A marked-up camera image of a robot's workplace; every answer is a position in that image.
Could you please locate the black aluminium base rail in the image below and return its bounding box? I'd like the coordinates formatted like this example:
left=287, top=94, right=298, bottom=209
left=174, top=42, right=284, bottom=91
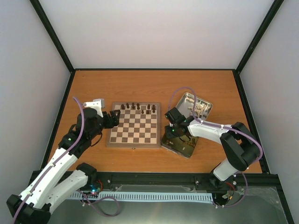
left=32, top=171, right=278, bottom=191

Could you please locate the purple cable loop front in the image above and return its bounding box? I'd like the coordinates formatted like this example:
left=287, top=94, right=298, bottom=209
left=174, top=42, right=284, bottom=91
left=79, top=190, right=121, bottom=217

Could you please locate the silver tin tray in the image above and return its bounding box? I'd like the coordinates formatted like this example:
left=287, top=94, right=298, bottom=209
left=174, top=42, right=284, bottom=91
left=176, top=92, right=213, bottom=120

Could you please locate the pile of white chess pieces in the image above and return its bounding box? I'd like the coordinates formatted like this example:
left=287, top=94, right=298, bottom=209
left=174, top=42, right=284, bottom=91
left=186, top=97, right=211, bottom=116

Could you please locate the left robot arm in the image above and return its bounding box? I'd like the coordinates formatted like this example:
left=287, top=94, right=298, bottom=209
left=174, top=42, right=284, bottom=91
left=7, top=106, right=121, bottom=224

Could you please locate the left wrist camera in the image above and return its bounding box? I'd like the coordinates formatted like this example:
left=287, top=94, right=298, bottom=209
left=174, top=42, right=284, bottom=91
left=83, top=98, right=105, bottom=117

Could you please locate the black frame post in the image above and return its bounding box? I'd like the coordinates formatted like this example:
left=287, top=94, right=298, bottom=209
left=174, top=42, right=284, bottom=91
left=30, top=0, right=75, bottom=73
left=236, top=0, right=284, bottom=75

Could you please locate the light blue cable duct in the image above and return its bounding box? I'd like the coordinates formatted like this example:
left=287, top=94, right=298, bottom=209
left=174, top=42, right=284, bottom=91
left=70, top=191, right=214, bottom=203

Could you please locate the gold tin tray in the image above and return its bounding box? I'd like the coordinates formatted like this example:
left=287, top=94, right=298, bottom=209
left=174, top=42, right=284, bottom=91
left=161, top=132, right=199, bottom=159

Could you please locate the black frame post left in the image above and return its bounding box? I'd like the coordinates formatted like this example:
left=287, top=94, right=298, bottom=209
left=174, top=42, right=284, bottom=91
left=30, top=0, right=75, bottom=73

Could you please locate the small green circuit board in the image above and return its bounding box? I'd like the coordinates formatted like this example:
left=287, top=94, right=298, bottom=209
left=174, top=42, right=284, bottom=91
left=89, top=182, right=103, bottom=195

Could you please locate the pile of dark chess pieces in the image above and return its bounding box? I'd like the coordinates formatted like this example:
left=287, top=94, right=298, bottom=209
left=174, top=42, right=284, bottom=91
left=168, top=139, right=198, bottom=150

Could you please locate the black frame post right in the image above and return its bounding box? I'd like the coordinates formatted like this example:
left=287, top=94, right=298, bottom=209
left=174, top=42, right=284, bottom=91
left=236, top=0, right=284, bottom=75

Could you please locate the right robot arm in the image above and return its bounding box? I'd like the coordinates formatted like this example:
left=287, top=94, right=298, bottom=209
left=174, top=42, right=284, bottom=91
left=165, top=107, right=263, bottom=189

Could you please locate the wooden folding chess board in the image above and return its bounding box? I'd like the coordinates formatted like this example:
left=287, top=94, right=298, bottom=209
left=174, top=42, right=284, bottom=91
left=107, top=102, right=161, bottom=149

